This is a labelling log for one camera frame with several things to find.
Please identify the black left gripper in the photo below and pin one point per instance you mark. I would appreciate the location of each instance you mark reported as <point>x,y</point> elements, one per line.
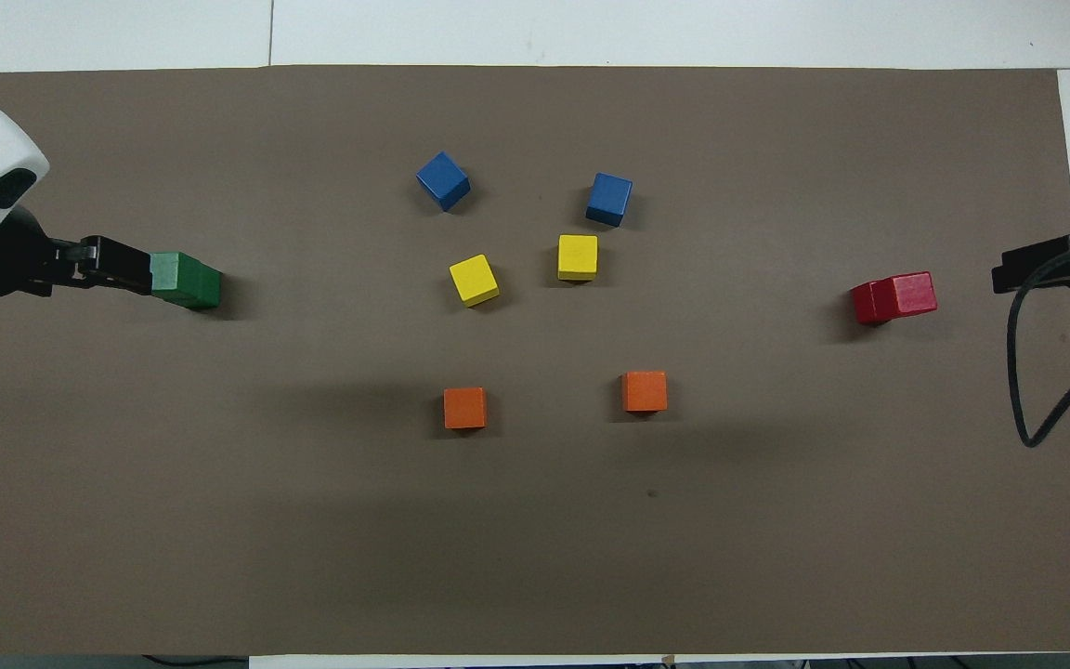
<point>15,265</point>

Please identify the blue wooden cube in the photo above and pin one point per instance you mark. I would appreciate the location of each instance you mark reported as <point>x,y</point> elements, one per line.
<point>609,198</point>
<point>443,181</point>

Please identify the yellow wooden cube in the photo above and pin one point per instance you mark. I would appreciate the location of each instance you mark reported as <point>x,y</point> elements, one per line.
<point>474,279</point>
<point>578,256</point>

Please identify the orange wooden cube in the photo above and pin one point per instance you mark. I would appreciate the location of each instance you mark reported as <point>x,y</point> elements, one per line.
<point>645,391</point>
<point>464,408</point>

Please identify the brown paper table mat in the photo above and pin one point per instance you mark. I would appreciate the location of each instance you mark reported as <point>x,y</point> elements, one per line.
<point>535,539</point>

